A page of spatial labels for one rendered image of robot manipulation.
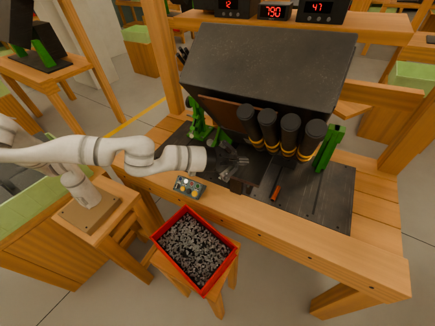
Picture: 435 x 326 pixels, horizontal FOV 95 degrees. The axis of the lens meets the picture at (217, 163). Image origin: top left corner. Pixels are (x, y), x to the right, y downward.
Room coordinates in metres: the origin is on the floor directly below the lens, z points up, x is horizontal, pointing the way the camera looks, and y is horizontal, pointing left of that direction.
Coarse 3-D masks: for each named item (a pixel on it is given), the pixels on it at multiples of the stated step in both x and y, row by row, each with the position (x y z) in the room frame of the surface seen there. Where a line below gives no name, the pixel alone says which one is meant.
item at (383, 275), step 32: (160, 192) 0.66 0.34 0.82; (224, 192) 0.58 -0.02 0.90; (224, 224) 0.46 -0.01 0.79; (256, 224) 0.39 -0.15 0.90; (288, 224) 0.38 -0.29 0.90; (288, 256) 0.29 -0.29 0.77; (320, 256) 0.24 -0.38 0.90; (352, 256) 0.23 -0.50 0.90; (384, 256) 0.22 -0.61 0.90; (384, 288) 0.12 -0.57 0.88
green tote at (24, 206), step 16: (48, 176) 0.73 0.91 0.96; (32, 192) 0.65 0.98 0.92; (48, 192) 0.69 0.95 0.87; (64, 192) 0.72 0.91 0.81; (0, 208) 0.55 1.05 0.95; (16, 208) 0.58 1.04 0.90; (32, 208) 0.61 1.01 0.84; (0, 224) 0.51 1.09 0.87; (16, 224) 0.53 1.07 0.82; (0, 240) 0.46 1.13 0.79
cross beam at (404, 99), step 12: (348, 84) 0.88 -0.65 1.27; (360, 84) 0.86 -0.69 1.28; (372, 84) 0.85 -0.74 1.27; (384, 84) 0.85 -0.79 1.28; (348, 96) 0.87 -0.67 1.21; (360, 96) 0.85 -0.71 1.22; (372, 96) 0.82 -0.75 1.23; (384, 96) 0.80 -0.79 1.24; (396, 96) 0.78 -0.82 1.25; (408, 96) 0.76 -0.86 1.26; (420, 96) 0.74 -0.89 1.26; (396, 108) 0.76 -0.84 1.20; (408, 108) 0.74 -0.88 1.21
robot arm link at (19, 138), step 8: (0, 120) 0.37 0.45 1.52; (8, 120) 0.39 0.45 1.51; (0, 128) 0.36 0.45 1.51; (8, 128) 0.37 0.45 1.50; (16, 128) 0.39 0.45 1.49; (0, 136) 0.35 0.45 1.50; (8, 136) 0.36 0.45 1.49; (16, 136) 0.42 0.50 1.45; (24, 136) 0.42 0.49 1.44; (32, 136) 0.45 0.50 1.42; (8, 144) 0.35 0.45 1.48; (16, 144) 0.42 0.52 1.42; (24, 144) 0.43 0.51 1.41; (32, 144) 0.44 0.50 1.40
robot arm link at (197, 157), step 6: (192, 150) 0.40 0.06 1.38; (198, 150) 0.40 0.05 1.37; (204, 150) 0.40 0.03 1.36; (192, 156) 0.38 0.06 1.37; (198, 156) 0.38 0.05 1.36; (204, 156) 0.39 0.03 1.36; (192, 162) 0.37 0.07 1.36; (198, 162) 0.37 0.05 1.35; (204, 162) 0.37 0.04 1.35; (186, 168) 0.36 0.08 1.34; (192, 168) 0.36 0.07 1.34; (198, 168) 0.37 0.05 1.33; (204, 168) 0.37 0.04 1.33; (192, 174) 0.40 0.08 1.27
